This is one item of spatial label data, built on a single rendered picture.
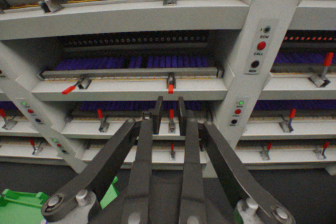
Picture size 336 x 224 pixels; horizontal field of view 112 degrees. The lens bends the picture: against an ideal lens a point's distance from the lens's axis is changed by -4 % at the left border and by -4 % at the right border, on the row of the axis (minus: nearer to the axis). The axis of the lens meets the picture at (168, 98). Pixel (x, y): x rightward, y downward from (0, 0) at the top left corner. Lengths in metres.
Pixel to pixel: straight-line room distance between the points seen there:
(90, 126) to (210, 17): 0.55
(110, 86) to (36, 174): 0.81
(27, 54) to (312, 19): 0.76
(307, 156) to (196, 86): 0.69
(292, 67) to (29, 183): 1.30
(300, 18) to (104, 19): 0.42
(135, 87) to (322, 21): 0.47
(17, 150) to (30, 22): 0.77
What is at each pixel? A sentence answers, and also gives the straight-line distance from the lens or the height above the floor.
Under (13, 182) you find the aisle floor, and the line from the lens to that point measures 1.16.
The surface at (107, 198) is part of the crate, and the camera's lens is 0.58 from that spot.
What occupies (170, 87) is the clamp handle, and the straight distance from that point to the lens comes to 0.30.
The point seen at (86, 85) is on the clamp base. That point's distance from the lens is 0.44.
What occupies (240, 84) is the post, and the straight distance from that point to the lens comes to 0.39.
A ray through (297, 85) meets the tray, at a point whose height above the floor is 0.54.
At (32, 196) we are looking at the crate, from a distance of 1.00.
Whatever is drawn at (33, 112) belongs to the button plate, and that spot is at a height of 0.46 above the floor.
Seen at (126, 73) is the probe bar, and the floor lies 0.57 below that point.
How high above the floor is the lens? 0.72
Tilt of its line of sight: 34 degrees down
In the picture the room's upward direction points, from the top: 2 degrees counter-clockwise
